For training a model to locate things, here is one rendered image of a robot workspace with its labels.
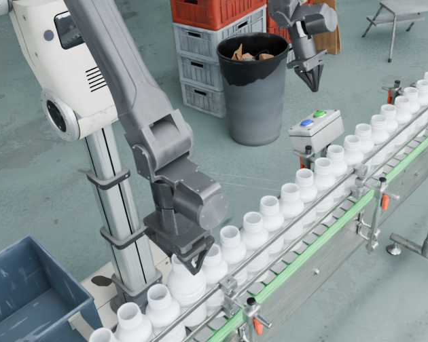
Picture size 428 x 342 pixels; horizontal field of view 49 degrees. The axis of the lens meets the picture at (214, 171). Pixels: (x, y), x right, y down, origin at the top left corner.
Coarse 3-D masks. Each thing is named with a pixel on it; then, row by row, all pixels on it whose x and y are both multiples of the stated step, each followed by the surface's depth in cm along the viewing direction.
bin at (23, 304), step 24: (24, 240) 125; (0, 264) 122; (24, 264) 128; (48, 264) 125; (0, 288) 125; (24, 288) 131; (48, 288) 137; (72, 288) 117; (0, 312) 128; (24, 312) 132; (48, 312) 131; (72, 312) 104; (96, 312) 110; (0, 336) 126; (24, 336) 126; (48, 336) 102; (72, 336) 108
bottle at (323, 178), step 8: (320, 160) 106; (328, 160) 106; (320, 168) 104; (328, 168) 104; (320, 176) 105; (328, 176) 105; (320, 184) 106; (328, 184) 105; (320, 192) 107; (328, 200) 108; (320, 208) 109; (328, 208) 110; (320, 216) 111; (328, 216) 112
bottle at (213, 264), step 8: (216, 248) 88; (208, 256) 85; (216, 256) 86; (208, 264) 86; (216, 264) 86; (224, 264) 89; (208, 272) 87; (216, 272) 87; (224, 272) 88; (208, 280) 87; (216, 280) 87; (208, 288) 88; (216, 296) 90; (208, 304) 91; (216, 304) 91; (208, 312) 93
